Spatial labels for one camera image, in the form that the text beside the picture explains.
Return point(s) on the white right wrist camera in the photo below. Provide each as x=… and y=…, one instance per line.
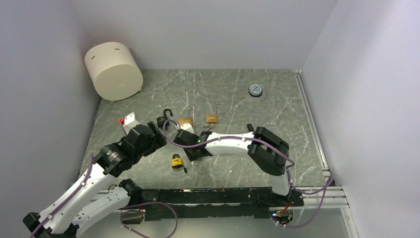
x=187, y=127

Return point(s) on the cream cylindrical container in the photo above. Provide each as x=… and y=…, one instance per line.
x=113, y=71

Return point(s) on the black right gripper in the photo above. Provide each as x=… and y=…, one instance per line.
x=191, y=156

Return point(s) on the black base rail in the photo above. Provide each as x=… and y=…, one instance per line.
x=257, y=202

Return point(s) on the yellow black padlock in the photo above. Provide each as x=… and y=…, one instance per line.
x=177, y=163

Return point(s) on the orange black marker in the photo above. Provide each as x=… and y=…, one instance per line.
x=250, y=127

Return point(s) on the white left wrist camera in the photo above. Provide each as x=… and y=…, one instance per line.
x=128, y=122

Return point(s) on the small brass padlock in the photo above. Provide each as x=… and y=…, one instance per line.
x=212, y=119

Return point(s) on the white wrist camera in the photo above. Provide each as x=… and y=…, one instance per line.
x=187, y=127
x=128, y=122

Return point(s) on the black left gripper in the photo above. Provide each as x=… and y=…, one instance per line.
x=160, y=139

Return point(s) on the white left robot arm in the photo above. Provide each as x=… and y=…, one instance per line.
x=74, y=212

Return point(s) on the large brass padlock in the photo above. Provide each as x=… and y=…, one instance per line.
x=191, y=114

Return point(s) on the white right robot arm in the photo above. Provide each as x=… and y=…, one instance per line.
x=267, y=150

